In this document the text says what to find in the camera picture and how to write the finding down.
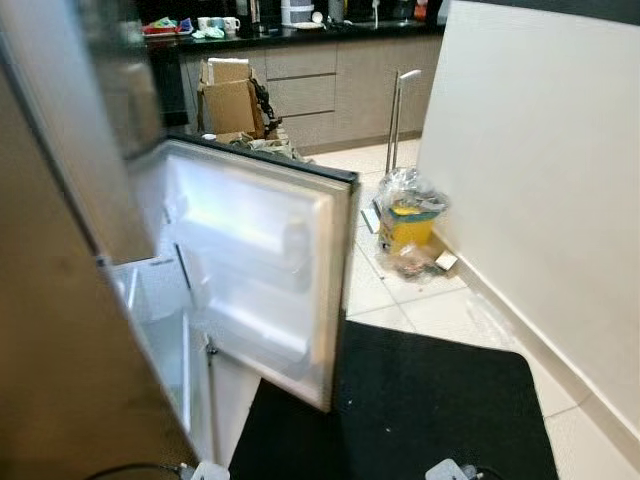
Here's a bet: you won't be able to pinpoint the fridge lower door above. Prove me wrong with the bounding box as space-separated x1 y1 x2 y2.
125 133 361 466

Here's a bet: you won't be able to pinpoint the black floor mat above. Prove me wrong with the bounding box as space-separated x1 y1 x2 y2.
228 320 559 480

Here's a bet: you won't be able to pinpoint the grey kitchen cabinets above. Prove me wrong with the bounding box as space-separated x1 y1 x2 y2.
180 35 446 156

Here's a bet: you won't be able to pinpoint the red tray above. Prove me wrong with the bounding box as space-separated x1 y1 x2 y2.
143 20 181 37

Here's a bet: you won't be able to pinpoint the black kitchen countertop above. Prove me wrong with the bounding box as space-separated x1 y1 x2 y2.
140 20 446 51

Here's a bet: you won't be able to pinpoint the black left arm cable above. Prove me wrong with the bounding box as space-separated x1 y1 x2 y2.
85 462 186 480

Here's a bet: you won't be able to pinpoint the clear plastic bag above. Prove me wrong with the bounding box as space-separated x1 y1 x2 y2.
375 167 451 216

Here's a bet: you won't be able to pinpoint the steel fridge upper door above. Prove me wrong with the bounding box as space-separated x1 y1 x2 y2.
0 0 201 480

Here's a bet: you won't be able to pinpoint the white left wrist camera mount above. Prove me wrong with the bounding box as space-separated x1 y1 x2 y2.
190 462 229 480

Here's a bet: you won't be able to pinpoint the brown cardboard box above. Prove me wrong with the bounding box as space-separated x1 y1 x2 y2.
198 58 269 141

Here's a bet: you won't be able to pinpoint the steel fridge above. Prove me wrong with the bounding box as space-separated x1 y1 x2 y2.
105 255 216 466

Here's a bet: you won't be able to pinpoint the yellow waste bin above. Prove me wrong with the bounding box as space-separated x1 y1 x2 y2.
385 200 441 256

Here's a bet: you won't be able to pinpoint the white kitchen appliance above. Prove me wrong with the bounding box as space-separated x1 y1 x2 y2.
281 0 315 26

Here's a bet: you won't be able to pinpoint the grey green sack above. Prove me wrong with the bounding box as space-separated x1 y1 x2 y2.
215 130 301 161

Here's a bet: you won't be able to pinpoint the metal long handled dustpan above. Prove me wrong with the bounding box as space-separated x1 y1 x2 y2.
360 68 423 236

